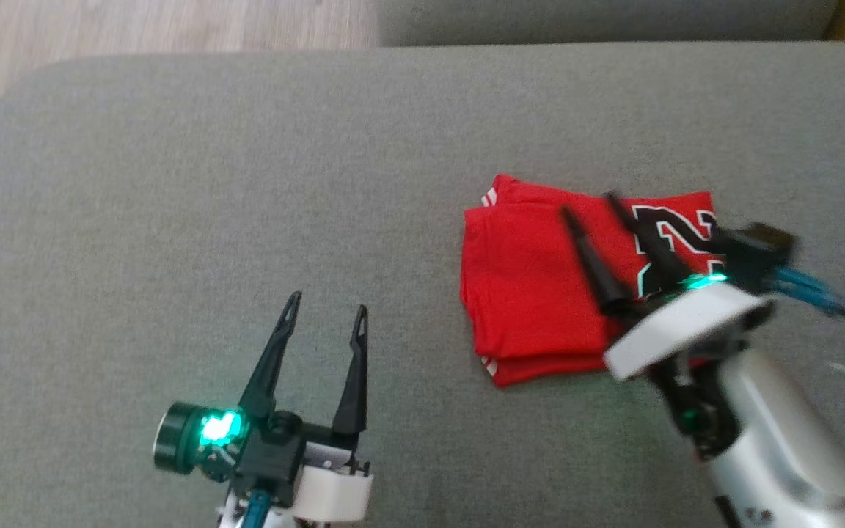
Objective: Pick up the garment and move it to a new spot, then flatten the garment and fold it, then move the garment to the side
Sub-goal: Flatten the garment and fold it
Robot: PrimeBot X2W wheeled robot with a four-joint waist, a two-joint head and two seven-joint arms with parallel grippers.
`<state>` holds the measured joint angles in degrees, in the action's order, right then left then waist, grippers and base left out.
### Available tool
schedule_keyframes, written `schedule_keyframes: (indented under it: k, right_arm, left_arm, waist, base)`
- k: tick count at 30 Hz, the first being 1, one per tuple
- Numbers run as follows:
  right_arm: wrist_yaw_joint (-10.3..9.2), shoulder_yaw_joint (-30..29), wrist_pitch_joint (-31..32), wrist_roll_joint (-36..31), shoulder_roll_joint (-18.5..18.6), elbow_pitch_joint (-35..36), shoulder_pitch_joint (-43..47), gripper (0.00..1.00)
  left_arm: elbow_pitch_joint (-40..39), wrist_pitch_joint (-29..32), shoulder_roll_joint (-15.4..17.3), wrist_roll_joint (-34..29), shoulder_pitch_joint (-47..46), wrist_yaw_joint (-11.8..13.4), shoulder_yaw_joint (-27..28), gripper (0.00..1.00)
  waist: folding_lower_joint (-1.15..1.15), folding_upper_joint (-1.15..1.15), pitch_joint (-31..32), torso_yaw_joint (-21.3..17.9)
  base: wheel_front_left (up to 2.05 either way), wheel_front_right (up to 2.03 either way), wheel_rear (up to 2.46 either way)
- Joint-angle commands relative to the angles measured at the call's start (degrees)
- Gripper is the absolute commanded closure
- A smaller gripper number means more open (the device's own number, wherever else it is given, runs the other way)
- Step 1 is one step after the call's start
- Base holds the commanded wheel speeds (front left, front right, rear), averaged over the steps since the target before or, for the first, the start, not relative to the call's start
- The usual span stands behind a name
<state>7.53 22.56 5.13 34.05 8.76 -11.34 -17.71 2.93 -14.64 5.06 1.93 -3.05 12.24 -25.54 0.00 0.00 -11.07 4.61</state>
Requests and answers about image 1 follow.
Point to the red jersey white sleeves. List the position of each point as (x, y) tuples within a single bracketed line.
[(532, 293)]

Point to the grey sofa seat cushion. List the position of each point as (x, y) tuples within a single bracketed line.
[(246, 183)]

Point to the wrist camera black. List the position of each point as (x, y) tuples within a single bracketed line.
[(188, 436), (771, 246)]

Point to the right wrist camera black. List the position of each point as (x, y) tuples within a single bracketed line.
[(771, 246)]

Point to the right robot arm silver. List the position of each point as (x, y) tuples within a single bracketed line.
[(774, 425)]

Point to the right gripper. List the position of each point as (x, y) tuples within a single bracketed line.
[(686, 326)]

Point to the grey sofa side section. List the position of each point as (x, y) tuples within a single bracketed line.
[(598, 18)]

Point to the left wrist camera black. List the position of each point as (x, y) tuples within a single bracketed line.
[(188, 436)]

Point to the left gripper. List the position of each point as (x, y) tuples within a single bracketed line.
[(272, 458)]

